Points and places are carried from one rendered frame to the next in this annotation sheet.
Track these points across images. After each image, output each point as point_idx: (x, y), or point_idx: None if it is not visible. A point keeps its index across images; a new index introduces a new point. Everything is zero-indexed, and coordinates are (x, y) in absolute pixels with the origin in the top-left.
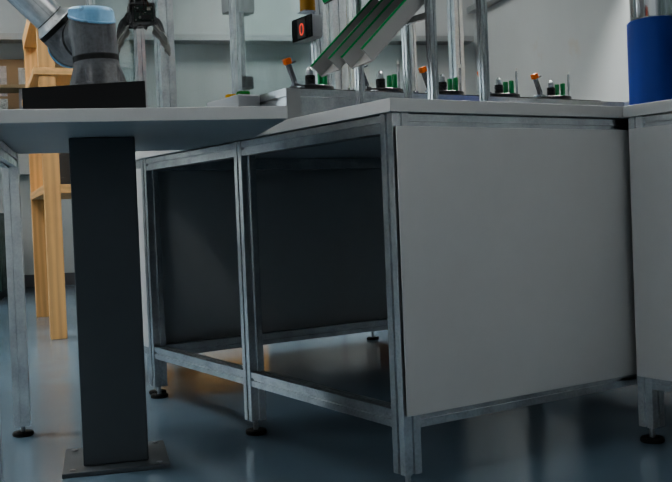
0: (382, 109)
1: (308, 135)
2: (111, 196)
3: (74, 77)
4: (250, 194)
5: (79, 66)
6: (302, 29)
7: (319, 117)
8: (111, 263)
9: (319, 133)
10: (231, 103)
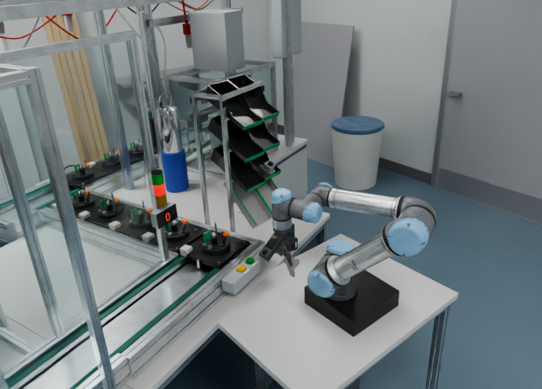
0: (327, 219)
1: (298, 249)
2: None
3: (355, 283)
4: None
5: (353, 276)
6: (168, 216)
7: (306, 237)
8: None
9: (302, 244)
10: (256, 268)
